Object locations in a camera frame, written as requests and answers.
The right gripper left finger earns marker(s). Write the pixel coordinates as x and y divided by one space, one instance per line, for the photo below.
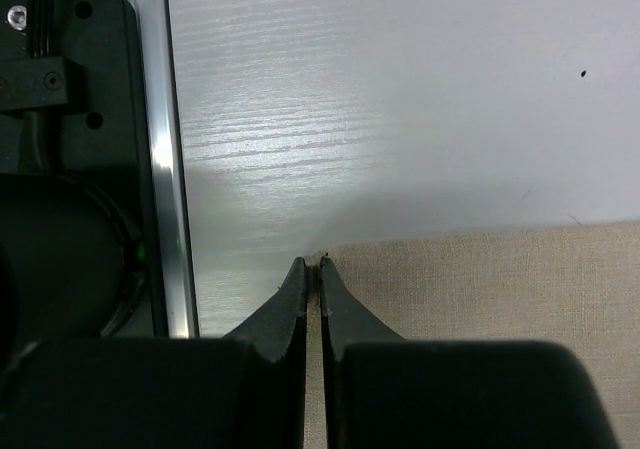
271 395

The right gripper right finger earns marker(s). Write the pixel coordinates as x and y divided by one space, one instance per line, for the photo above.
361 380

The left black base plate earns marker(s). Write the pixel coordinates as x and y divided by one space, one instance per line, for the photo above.
79 233

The beige cloth napkin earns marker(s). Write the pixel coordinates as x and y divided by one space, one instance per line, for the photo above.
577 286

